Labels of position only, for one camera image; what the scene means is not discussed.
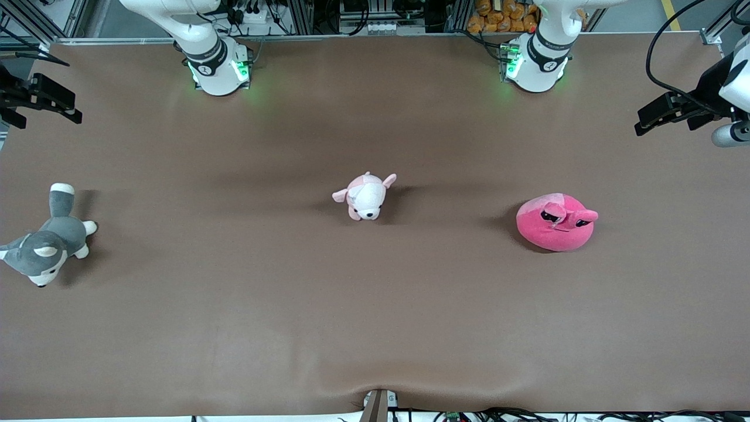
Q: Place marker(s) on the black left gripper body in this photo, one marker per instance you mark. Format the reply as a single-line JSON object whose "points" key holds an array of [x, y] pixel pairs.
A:
{"points": [[708, 89]]}

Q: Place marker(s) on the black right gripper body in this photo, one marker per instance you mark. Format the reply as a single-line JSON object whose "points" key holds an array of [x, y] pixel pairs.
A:
{"points": [[13, 94]]}

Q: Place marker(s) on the round pink plush toy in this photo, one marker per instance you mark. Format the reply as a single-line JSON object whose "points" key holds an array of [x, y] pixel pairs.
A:
{"points": [[551, 234]]}

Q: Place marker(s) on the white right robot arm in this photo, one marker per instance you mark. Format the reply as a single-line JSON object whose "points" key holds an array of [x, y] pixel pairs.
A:
{"points": [[214, 70]]}

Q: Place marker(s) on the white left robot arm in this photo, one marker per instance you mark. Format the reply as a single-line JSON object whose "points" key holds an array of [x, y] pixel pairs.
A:
{"points": [[542, 58]]}

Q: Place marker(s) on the dark green round object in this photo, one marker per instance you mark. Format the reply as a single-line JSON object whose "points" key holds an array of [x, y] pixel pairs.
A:
{"points": [[35, 57]]}

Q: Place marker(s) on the grey white plush husky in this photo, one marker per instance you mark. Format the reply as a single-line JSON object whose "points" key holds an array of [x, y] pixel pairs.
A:
{"points": [[58, 234]]}

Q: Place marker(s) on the orange snack bags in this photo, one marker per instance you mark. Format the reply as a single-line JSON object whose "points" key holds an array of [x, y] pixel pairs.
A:
{"points": [[501, 17]]}

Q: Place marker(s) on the white power strip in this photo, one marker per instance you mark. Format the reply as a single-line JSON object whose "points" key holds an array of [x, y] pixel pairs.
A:
{"points": [[385, 27]]}

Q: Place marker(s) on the white pink plush dog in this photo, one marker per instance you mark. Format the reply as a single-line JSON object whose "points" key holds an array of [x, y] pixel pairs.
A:
{"points": [[366, 202]]}

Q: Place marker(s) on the brown table mat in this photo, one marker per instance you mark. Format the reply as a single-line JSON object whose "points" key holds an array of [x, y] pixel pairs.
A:
{"points": [[375, 322]]}

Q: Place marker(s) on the aluminium frame posts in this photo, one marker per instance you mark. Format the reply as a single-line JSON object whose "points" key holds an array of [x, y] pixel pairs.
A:
{"points": [[720, 26], [35, 17]]}

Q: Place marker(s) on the grey front camera mount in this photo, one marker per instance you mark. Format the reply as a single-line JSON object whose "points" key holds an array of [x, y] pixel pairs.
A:
{"points": [[378, 407]]}

